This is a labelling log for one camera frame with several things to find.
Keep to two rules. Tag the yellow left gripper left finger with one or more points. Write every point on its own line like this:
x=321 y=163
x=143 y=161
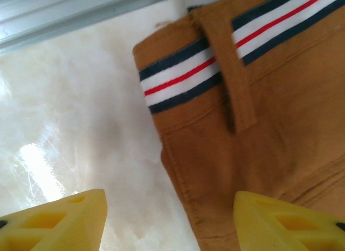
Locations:
x=54 y=226

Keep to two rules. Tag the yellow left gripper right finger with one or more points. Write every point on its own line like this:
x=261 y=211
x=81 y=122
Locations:
x=283 y=229

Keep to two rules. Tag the brown cloth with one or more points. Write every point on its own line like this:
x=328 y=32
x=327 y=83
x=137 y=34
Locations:
x=269 y=113

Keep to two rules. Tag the aluminium table side rail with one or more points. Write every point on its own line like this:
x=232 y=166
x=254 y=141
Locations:
x=67 y=13

